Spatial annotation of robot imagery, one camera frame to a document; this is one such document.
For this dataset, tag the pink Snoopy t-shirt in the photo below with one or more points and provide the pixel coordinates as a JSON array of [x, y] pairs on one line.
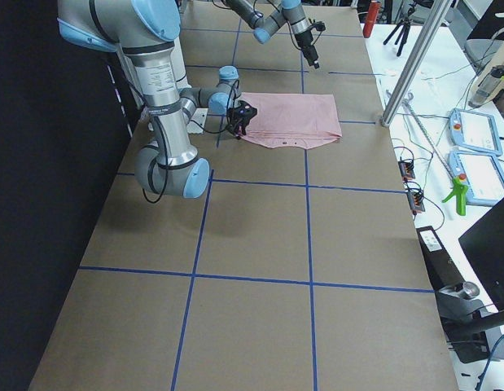
[[292, 120]]

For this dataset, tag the black tripod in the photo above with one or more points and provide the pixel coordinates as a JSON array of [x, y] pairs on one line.
[[403, 29]]

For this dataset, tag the clear water bottle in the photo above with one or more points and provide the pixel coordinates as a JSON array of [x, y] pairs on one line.
[[487, 86]]

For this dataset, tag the black monitor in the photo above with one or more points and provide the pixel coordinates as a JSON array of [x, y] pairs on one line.
[[483, 246]]

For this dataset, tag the aluminium frame post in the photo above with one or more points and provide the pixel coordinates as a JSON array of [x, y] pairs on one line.
[[436, 18]]

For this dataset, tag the red cylinder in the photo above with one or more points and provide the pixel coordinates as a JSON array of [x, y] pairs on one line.
[[371, 18]]

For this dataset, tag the blue teach pendant far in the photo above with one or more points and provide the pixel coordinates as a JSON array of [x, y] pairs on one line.
[[474, 131]]

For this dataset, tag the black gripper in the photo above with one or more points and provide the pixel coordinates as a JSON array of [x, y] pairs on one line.
[[305, 40], [238, 126]]

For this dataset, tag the grabber reacher tool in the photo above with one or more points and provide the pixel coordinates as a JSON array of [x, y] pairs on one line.
[[459, 180]]

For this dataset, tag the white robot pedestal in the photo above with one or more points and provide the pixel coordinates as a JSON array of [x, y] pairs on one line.
[[182, 81]]

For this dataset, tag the blue teach pendant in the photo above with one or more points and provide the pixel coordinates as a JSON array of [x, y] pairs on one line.
[[485, 176], [474, 131]]

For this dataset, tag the blue teach pendant near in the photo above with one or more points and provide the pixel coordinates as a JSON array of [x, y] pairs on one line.
[[485, 176]]

